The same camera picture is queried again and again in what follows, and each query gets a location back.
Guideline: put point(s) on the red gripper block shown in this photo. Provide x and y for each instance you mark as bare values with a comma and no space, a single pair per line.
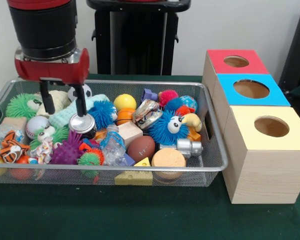
52,70

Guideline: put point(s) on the purple spiky ball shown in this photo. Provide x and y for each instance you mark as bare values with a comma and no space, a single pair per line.
67,150

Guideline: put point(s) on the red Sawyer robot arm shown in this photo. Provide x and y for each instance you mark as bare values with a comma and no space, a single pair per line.
42,27

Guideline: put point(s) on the clear mesh bin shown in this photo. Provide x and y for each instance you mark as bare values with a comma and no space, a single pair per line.
216,150

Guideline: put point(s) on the wooden three-hole box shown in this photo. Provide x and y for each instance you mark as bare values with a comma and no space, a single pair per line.
265,170

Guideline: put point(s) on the cream knit cloth roll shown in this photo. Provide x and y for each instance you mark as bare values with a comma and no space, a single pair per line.
62,100

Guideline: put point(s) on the mint green knit cloth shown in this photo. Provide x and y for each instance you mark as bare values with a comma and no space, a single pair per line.
65,116

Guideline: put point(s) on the black and white soccer ball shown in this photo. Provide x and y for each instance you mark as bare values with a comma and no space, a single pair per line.
88,91

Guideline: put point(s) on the green spiky ball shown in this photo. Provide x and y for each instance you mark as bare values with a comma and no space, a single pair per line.
21,105

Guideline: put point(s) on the yellow ball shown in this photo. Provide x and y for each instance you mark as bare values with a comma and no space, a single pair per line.
125,102

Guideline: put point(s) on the orange tiger plush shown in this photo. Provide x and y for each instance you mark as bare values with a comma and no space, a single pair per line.
10,147

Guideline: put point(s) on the brown toy football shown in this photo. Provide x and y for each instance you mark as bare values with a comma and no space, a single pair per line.
141,148

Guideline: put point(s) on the blue fuzzy monster toy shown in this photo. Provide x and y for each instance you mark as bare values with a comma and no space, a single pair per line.
162,130

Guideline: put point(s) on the yellow cheese wedge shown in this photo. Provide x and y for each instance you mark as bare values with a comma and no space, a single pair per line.
134,178

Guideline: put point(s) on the dark green tablecloth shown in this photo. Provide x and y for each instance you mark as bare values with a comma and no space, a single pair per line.
140,215

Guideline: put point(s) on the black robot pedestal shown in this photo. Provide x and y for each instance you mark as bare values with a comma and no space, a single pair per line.
140,40

